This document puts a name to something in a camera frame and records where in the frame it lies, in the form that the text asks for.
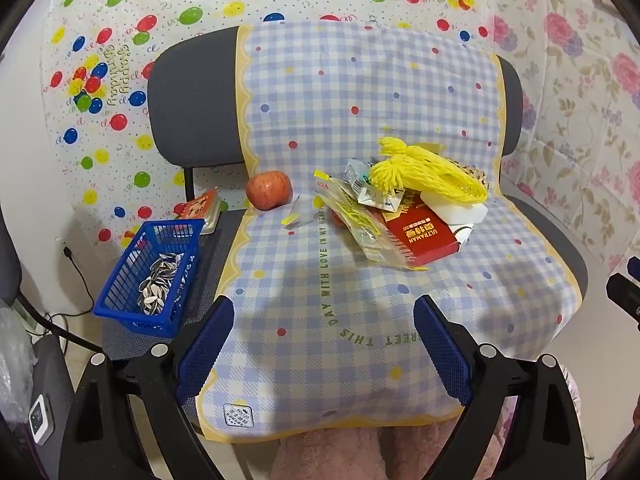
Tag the clear plastic bag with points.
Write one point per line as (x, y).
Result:
(12, 355)

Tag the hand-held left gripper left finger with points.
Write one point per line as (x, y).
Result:
(205, 350)

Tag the pink fuzzy garment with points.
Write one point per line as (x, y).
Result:
(375, 455)

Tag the clear wrapper with yellow print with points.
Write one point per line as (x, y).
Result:
(357, 220)

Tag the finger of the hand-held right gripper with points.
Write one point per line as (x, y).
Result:
(625, 292)

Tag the grey office chair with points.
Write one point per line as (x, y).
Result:
(195, 100)

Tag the yellow mesh net bag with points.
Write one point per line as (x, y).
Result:
(430, 170)

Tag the floral print sheet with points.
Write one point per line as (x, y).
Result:
(575, 85)

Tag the red cardboard box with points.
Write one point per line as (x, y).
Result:
(425, 240)

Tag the blue plastic basket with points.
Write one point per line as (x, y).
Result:
(115, 290)

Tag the balloon print plastic sheet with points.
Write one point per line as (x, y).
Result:
(150, 0)

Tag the blue checked dotted cloth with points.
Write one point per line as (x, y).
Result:
(350, 85)

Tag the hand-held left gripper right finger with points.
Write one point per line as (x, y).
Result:
(440, 345)

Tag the small white display device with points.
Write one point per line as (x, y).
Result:
(40, 417)

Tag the dark grey chair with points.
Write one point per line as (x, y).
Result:
(50, 370)

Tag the crumpled clear wrapper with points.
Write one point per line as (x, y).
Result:
(357, 170)

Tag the white foam block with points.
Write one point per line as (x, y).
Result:
(465, 212)

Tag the white paper bag brown lines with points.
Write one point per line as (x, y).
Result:
(465, 233)

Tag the pile of sunflower seeds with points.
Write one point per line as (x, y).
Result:
(157, 282)

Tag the small clear wrapper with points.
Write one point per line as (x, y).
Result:
(296, 216)

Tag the red apple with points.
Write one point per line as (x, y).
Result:
(269, 190)

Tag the white wall socket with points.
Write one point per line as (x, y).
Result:
(64, 246)

